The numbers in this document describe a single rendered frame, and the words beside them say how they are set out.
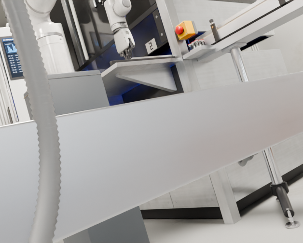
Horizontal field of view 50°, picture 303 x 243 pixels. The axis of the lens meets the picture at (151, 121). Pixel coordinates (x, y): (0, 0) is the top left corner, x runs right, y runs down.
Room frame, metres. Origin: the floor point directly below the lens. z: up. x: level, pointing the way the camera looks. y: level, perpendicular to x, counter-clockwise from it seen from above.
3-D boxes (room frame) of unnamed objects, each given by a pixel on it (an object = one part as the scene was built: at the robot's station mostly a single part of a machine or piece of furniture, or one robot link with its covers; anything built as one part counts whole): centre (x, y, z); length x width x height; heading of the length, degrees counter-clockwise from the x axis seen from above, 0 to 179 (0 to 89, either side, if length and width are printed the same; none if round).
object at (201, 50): (1.63, -0.34, 0.87); 0.14 x 0.13 x 0.02; 129
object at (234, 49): (1.60, -0.50, 0.46); 0.09 x 0.09 x 0.77; 39
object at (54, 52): (1.37, 0.32, 0.95); 0.19 x 0.19 x 0.18
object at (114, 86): (1.82, 0.11, 0.87); 0.70 x 0.48 x 0.02; 39
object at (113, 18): (1.59, 0.02, 1.17); 0.09 x 0.08 x 0.13; 36
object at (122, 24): (1.59, 0.02, 1.09); 0.09 x 0.08 x 0.03; 39
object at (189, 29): (1.62, -0.30, 1.00); 0.08 x 0.07 x 0.07; 129
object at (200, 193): (2.76, 0.03, 0.44); 2.06 x 1.00 x 0.88; 39
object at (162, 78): (1.62, -0.04, 0.80); 0.34 x 0.03 x 0.13; 129
